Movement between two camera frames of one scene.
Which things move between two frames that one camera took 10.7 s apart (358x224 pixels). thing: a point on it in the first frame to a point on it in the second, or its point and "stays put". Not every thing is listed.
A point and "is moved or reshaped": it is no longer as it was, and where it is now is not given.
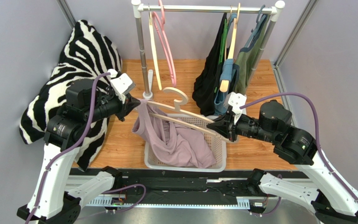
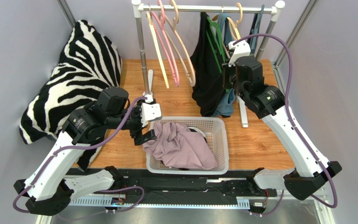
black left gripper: x=125 y=109 to x=148 y=136
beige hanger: x=177 y=108 to x=178 y=45
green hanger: x=223 y=40 to x=216 y=30
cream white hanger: x=155 y=55 is moved or reshaped
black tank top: x=203 y=92 is moved or reshaped
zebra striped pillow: x=87 y=52 stays put
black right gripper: x=230 y=128 to x=226 y=76
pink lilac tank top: x=172 y=145 stays put
